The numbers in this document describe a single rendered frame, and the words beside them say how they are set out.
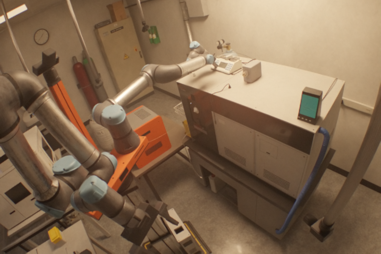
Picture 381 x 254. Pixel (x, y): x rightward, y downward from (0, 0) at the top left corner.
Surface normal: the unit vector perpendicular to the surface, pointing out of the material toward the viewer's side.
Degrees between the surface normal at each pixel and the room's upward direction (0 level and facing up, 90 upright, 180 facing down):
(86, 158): 75
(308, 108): 81
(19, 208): 90
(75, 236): 0
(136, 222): 25
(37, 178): 99
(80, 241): 0
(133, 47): 90
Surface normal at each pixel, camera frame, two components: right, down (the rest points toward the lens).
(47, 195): 0.43, -0.29
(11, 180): 0.63, 0.31
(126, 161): -0.21, -0.82
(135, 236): 0.70, -0.21
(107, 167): 0.82, -0.37
